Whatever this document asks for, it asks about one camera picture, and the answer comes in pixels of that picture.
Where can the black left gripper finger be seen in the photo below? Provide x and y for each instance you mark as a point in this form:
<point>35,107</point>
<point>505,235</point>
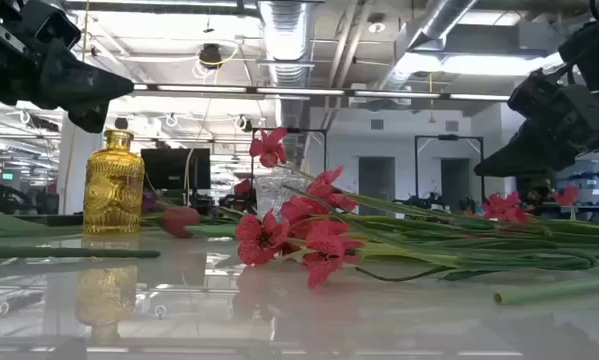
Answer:
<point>79,85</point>
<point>90,119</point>

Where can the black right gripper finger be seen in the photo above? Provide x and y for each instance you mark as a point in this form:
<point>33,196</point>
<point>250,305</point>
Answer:
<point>535,186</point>
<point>529,152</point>

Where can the red artificial tulip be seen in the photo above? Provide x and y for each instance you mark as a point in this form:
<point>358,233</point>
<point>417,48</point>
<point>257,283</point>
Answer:
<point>179,222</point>

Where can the clear embossed glass vase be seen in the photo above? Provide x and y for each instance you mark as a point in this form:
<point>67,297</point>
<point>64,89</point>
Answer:
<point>271,197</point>

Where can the yellow embossed glass vase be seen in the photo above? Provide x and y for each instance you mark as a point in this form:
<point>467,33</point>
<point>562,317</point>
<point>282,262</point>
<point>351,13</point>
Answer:
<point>113,190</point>

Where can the white building pillar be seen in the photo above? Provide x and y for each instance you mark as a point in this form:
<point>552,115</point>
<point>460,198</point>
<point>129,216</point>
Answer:
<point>79,170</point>

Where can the blue grey equipment cart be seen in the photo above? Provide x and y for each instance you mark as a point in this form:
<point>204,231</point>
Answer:
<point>594,190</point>

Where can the grey door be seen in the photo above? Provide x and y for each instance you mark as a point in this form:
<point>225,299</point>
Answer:
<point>454,182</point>
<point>376,180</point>

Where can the black computer monitor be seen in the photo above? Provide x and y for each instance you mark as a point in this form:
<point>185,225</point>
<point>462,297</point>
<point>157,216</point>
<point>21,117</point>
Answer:
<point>171,167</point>

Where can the green exit sign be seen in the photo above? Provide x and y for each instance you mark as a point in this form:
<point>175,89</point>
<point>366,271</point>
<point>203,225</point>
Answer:
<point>7,176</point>

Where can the black ceiling dome unit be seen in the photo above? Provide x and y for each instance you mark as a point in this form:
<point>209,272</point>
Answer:
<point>210,55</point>

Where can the dark green stem rod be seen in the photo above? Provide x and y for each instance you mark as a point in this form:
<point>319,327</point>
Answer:
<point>69,253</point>

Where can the overhead LED light bar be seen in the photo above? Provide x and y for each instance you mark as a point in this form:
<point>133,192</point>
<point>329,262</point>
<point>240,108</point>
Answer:
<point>299,91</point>

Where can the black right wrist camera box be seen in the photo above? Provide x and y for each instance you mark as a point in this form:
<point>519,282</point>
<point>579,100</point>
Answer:
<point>596,55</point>

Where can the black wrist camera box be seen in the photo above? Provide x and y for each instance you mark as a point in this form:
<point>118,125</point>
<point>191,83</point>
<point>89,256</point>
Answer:
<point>54,22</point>
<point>596,55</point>

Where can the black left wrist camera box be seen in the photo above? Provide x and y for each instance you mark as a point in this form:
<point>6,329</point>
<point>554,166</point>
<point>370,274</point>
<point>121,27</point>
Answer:
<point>54,22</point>

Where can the silver smooth air duct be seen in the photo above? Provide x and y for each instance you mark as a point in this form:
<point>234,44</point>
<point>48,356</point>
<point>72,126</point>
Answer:
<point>429,30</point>

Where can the silver ribbed air duct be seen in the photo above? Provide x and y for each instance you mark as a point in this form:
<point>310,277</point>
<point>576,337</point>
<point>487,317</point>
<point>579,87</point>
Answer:
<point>289,40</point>

